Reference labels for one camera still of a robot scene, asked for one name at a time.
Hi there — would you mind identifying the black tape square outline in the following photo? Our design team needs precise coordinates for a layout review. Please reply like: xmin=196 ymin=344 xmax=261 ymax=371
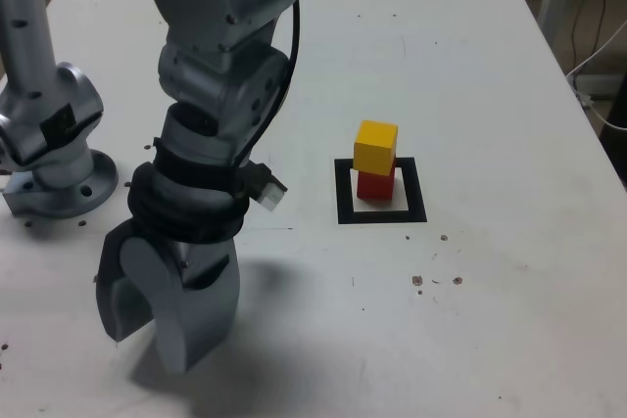
xmin=334 ymin=157 xmax=428 ymax=225

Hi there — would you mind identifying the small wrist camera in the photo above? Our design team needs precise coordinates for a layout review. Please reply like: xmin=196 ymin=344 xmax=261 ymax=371
xmin=247 ymin=163 xmax=289 ymax=214

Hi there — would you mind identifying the black background cable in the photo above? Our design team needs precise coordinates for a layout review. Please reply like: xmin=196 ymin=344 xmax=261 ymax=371
xmin=569 ymin=0 xmax=611 ymax=71

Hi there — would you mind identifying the yellow cube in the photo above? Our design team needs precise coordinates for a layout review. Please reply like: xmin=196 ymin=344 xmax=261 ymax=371
xmin=352 ymin=119 xmax=399 ymax=177

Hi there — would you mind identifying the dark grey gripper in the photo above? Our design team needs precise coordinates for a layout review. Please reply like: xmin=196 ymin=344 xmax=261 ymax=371
xmin=94 ymin=218 xmax=242 ymax=374

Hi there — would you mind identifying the red cube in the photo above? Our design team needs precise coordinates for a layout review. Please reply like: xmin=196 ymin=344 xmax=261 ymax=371
xmin=356 ymin=157 xmax=397 ymax=202

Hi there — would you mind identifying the white background cable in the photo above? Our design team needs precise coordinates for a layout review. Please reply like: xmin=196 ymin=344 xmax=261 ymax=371
xmin=566 ymin=20 xmax=627 ymax=131

